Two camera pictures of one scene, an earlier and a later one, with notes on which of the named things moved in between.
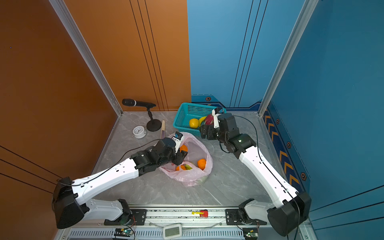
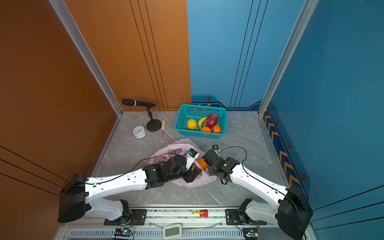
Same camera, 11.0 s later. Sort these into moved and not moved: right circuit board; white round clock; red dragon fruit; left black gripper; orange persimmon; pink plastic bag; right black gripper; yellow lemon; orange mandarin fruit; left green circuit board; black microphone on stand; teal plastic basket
Moved: right black gripper; pink plastic bag; left black gripper; orange mandarin fruit
Not moved: teal plastic basket; black microphone on stand; yellow lemon; orange persimmon; white round clock; left green circuit board; red dragon fruit; right circuit board
